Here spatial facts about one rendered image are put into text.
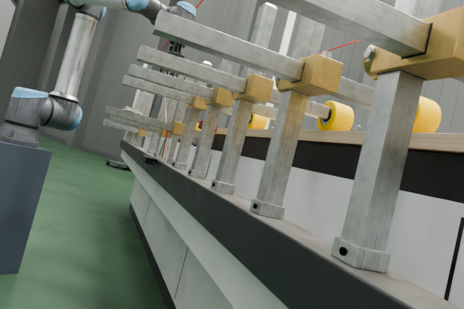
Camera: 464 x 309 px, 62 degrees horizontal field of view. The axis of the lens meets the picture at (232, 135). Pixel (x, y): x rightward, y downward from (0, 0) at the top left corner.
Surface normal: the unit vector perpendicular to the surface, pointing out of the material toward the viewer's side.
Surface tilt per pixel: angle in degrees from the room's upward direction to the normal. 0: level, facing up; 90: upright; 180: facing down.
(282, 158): 90
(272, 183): 90
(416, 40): 90
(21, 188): 90
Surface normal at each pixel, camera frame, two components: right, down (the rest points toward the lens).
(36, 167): 0.74, 0.15
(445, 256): -0.91, -0.25
